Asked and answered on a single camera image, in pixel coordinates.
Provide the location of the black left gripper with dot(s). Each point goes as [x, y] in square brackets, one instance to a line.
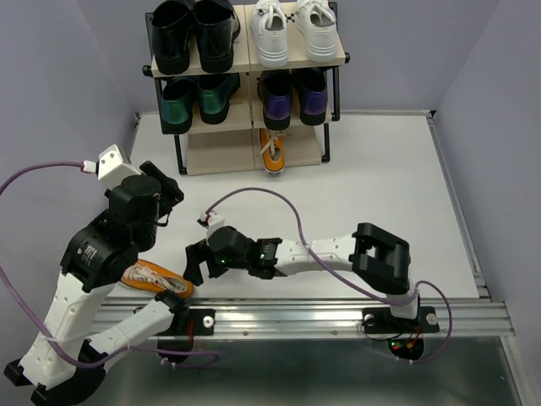
[173, 196]

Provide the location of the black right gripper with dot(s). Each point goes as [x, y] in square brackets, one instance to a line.
[195, 255]

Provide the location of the orange sneaker one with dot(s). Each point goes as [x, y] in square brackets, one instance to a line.
[272, 151]
[152, 278]

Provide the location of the purple loafer one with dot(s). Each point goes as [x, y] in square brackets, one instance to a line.
[311, 86]
[275, 92]

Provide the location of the white sneaker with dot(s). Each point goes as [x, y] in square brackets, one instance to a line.
[268, 24]
[316, 21]

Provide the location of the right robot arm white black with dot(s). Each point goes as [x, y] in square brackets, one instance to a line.
[379, 258]

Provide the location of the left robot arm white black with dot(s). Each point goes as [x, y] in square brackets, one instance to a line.
[65, 365]

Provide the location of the beige black-framed shoe shelf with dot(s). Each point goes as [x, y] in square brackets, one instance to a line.
[234, 145]

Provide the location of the green loafer left one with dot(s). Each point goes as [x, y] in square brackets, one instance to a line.
[177, 101]

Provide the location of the green loafer one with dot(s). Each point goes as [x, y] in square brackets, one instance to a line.
[177, 101]
[213, 93]

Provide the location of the green loafer right one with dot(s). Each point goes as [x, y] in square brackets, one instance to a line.
[213, 93]

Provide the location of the black loafer left one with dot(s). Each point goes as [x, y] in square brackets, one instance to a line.
[171, 25]

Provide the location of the black loafer one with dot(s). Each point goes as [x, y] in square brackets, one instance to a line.
[171, 25]
[216, 26]

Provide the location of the black loafer right one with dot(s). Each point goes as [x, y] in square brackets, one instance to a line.
[216, 26]

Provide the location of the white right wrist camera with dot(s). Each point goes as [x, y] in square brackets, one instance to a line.
[211, 221]

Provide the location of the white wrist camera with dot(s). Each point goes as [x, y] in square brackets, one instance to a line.
[114, 166]
[211, 221]

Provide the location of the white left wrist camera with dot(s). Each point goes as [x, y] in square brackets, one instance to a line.
[114, 166]

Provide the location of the aluminium mounting rail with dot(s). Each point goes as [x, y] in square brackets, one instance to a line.
[250, 319]

